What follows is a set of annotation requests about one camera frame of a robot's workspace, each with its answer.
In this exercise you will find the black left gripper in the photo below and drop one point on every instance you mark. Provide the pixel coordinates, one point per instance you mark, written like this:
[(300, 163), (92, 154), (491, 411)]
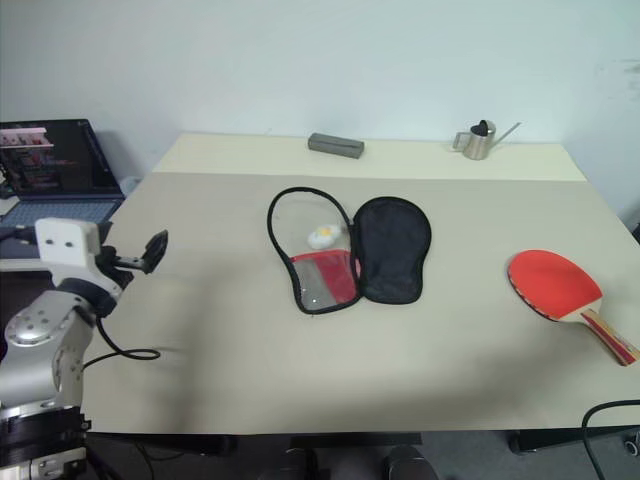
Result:
[(117, 267)]

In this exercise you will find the red black paddle case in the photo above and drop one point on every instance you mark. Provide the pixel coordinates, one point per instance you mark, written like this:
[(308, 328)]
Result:
[(395, 250)]

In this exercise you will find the red table tennis paddle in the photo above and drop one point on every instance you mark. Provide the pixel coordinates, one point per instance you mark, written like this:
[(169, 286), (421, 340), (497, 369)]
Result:
[(550, 282)]

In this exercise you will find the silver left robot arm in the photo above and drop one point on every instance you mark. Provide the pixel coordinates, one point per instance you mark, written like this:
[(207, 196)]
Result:
[(35, 325)]

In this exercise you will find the grey rectangular pencil case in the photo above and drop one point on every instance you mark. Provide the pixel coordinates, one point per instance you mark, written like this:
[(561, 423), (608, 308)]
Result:
[(335, 145)]

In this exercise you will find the open blue laptop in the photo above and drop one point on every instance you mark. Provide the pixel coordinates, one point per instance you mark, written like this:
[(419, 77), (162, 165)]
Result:
[(50, 155)]

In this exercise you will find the dark rounded shape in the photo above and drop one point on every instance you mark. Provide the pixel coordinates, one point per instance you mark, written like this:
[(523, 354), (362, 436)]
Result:
[(410, 465)]

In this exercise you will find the steel watering can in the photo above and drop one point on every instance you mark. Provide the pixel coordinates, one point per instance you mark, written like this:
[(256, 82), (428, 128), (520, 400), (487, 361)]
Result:
[(477, 146)]

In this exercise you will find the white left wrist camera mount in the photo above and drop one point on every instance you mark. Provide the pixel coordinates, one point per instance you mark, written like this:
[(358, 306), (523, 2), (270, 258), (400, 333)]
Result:
[(62, 242)]

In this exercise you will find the black table frame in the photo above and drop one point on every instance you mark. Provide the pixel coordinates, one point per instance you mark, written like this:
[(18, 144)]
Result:
[(350, 440)]

